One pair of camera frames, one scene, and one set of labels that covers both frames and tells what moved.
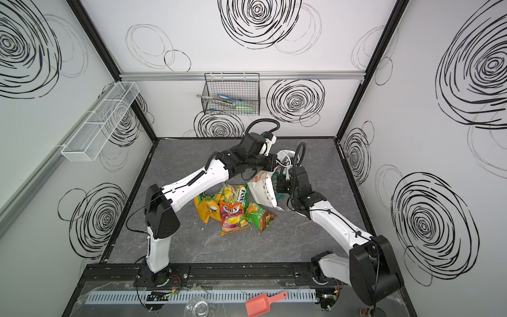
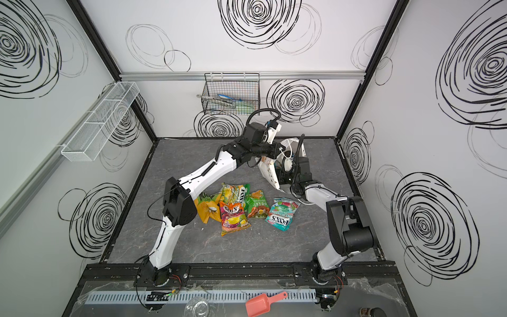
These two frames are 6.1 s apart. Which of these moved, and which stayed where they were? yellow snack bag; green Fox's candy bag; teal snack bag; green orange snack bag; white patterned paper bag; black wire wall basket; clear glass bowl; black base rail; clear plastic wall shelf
Moved: white patterned paper bag; green orange snack bag; teal snack bag
Stayed: black wire wall basket; clear plastic wall shelf; green Fox's candy bag; yellow snack bag; clear glass bowl; black base rail
